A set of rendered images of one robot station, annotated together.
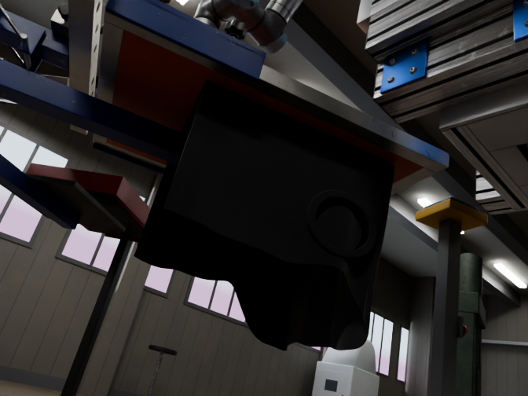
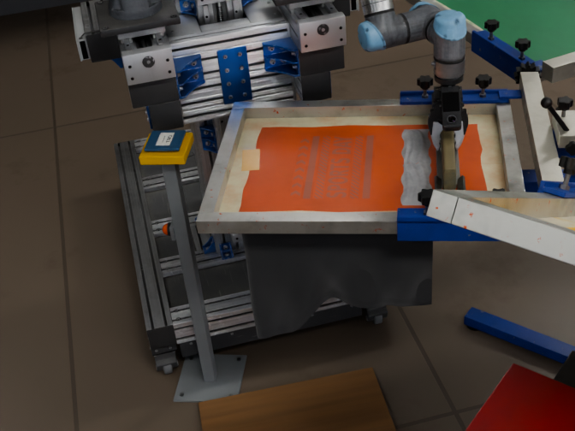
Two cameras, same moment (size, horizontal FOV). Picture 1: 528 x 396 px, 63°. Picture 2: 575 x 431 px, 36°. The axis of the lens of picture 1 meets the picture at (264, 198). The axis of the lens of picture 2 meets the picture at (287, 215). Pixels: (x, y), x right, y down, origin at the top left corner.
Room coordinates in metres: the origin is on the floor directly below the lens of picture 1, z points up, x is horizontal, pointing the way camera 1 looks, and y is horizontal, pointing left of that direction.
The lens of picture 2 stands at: (2.85, 0.78, 2.26)
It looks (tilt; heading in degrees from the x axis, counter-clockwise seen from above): 36 degrees down; 207
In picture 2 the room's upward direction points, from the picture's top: 6 degrees counter-clockwise
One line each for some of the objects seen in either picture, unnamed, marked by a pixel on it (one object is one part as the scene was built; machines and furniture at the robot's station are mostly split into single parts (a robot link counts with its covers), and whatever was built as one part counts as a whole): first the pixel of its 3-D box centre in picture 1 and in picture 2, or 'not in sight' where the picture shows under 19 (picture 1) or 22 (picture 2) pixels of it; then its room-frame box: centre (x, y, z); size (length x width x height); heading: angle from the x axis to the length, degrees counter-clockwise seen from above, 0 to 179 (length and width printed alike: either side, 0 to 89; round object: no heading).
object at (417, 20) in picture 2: (240, 4); (423, 23); (0.85, 0.18, 1.30); 0.11 x 0.11 x 0.08; 44
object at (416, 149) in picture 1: (249, 147); (364, 160); (0.99, 0.07, 0.97); 0.79 x 0.58 x 0.04; 107
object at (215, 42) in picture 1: (188, 39); (453, 104); (0.66, 0.22, 0.97); 0.30 x 0.05 x 0.07; 107
